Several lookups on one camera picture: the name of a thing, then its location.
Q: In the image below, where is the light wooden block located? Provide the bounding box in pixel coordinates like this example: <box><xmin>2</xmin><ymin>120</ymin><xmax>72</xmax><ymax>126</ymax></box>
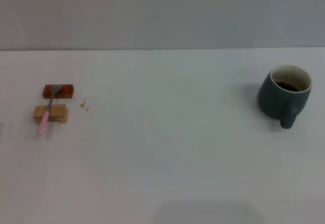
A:
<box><xmin>33</xmin><ymin>104</ymin><xmax>70</xmax><ymax>124</ymax></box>

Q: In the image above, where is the pink handled metal spoon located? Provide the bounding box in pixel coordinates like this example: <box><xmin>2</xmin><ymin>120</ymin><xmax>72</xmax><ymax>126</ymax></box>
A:
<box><xmin>37</xmin><ymin>84</ymin><xmax>63</xmax><ymax>136</ymax></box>

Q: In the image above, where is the dark coffee liquid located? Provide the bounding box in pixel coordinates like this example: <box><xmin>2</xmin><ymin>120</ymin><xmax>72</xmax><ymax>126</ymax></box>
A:
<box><xmin>275</xmin><ymin>81</ymin><xmax>304</xmax><ymax>92</ymax></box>

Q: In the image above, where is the red-brown wooden block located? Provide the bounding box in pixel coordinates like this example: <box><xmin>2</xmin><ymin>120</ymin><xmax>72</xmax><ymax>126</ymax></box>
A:
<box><xmin>42</xmin><ymin>84</ymin><xmax>75</xmax><ymax>100</ymax></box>

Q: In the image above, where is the grey ceramic mug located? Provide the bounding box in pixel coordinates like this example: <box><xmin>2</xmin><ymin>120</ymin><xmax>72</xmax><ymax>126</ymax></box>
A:
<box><xmin>258</xmin><ymin>64</ymin><xmax>313</xmax><ymax>130</ymax></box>

